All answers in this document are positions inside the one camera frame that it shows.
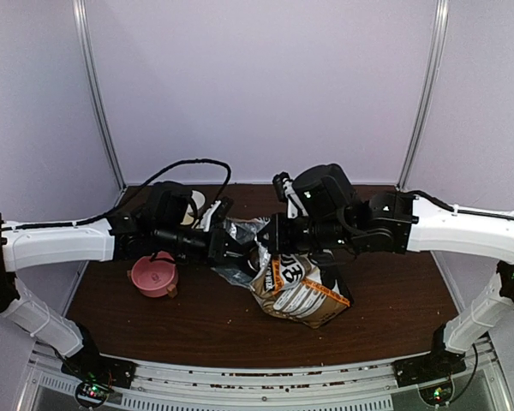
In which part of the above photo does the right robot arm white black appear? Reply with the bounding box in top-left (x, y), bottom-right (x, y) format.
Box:
top-left (258, 164), bottom-right (514, 378)

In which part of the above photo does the aluminium frame post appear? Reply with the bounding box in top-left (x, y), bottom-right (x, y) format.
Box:
top-left (72, 0), bottom-right (126, 190)
top-left (397, 0), bottom-right (450, 189)

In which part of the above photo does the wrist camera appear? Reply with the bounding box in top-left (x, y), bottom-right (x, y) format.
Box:
top-left (194, 197), bottom-right (234, 232)
top-left (272, 172), bottom-right (304, 218)

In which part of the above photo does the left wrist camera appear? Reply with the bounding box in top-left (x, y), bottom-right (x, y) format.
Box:
top-left (194, 197), bottom-right (234, 232)

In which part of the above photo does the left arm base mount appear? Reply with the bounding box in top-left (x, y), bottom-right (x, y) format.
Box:
top-left (61, 356), bottom-right (136, 389)

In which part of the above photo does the pink pet bowl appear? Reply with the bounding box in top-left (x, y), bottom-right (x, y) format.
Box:
top-left (128, 252), bottom-right (179, 298)

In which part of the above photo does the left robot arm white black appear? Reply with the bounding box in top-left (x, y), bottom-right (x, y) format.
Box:
top-left (0, 197), bottom-right (238, 380)

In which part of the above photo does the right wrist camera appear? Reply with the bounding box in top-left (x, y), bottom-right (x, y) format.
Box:
top-left (272, 172), bottom-right (304, 218)

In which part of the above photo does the left aluminium frame post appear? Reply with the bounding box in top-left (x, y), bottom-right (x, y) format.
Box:
top-left (72, 0), bottom-right (126, 190)

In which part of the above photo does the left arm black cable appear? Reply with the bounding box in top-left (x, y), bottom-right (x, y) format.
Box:
top-left (106, 158), bottom-right (233, 215)

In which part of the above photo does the front aluminium rail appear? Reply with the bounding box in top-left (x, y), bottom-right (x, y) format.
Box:
top-left (25, 342), bottom-right (511, 411)

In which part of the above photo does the right aluminium frame post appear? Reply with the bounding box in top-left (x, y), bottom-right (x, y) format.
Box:
top-left (397, 0), bottom-right (450, 189)

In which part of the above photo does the metal scoop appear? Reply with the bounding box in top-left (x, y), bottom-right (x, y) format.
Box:
top-left (248, 247), bottom-right (261, 272)

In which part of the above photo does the dog food bag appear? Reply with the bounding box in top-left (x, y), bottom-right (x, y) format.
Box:
top-left (213, 217), bottom-right (354, 329)

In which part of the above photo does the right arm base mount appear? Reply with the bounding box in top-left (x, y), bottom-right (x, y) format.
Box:
top-left (391, 353), bottom-right (466, 387)

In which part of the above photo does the white ceramic bowl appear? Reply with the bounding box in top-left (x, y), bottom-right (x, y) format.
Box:
top-left (182, 190), bottom-right (206, 226)

